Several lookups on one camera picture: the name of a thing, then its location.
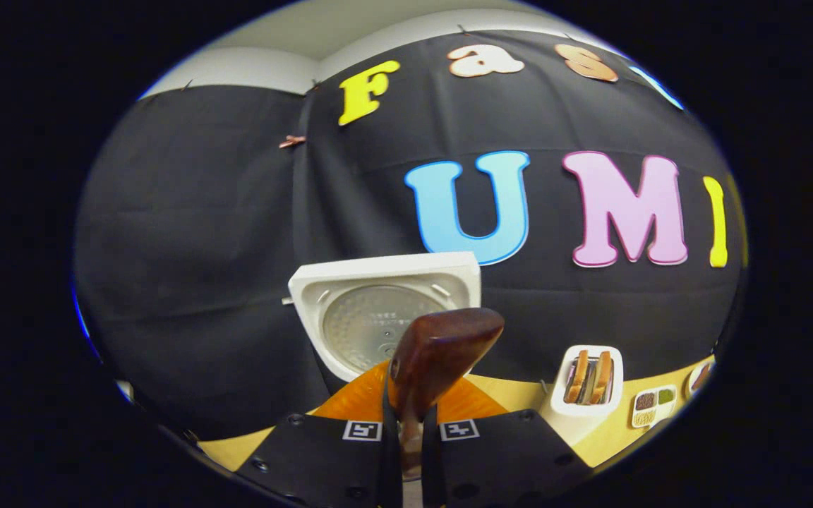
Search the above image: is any white divided bean dish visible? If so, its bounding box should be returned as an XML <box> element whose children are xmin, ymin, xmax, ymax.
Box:
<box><xmin>631</xmin><ymin>385</ymin><xmax>678</xmax><ymax>429</ymax></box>

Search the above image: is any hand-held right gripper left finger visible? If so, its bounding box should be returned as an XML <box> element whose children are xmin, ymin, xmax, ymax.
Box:
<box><xmin>234</xmin><ymin>360</ymin><xmax>404</xmax><ymax>508</ymax></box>

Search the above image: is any small white round plate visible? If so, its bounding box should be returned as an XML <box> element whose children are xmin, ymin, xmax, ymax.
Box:
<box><xmin>687</xmin><ymin>360</ymin><xmax>718</xmax><ymax>396</ymax></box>

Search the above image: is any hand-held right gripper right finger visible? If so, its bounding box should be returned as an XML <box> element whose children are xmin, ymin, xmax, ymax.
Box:
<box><xmin>421</xmin><ymin>375</ymin><xmax>595</xmax><ymax>508</ymax></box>

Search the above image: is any white toaster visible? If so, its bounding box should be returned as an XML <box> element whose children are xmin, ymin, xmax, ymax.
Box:
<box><xmin>541</xmin><ymin>344</ymin><xmax>625</xmax><ymax>445</ymax></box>

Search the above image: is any brown wooden spoon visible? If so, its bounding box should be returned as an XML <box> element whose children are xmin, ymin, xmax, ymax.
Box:
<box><xmin>387</xmin><ymin>308</ymin><xmax>505</xmax><ymax>480</ymax></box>

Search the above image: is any white rice cooker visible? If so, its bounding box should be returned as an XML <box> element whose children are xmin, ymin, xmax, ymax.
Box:
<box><xmin>283</xmin><ymin>252</ymin><xmax>482</xmax><ymax>383</ymax></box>

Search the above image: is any toasted bread slice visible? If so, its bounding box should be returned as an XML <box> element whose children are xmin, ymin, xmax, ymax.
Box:
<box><xmin>590</xmin><ymin>351</ymin><xmax>614</xmax><ymax>405</ymax></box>
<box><xmin>565</xmin><ymin>351</ymin><xmax>589</xmax><ymax>404</ymax></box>

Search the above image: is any black backdrop cloth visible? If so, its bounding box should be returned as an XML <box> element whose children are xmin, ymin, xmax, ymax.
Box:
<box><xmin>73</xmin><ymin>30</ymin><xmax>746</xmax><ymax>442</ymax></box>

